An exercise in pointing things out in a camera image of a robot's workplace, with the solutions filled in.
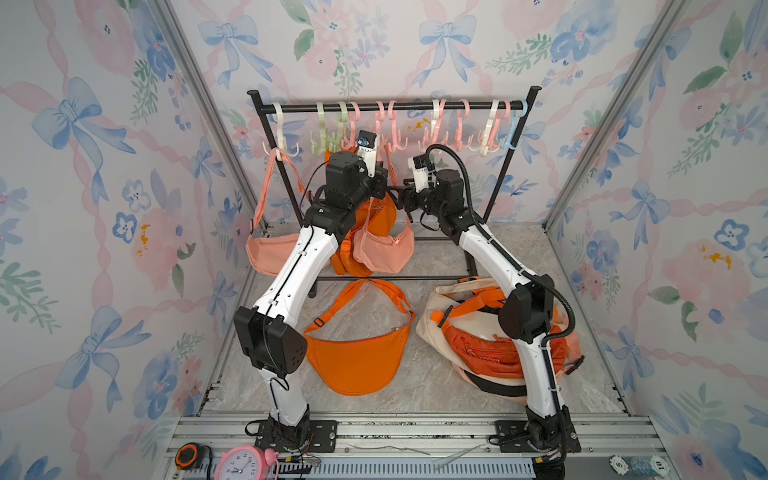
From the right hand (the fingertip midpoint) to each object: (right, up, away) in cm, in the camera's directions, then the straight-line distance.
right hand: (398, 182), depth 86 cm
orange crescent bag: (-10, -51, -4) cm, 52 cm away
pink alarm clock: (-36, -69, -17) cm, 79 cm away
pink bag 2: (+49, -49, -1) cm, 70 cm away
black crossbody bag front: (+28, -53, -15) cm, 61 cm away
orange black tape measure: (-48, -67, -17) cm, 84 cm away
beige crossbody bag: (+23, -38, -6) cm, 45 cm away
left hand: (-4, +3, -12) cm, 13 cm away
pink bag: (-4, -21, +13) cm, 25 cm away
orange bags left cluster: (-15, -22, 0) cm, 27 cm away
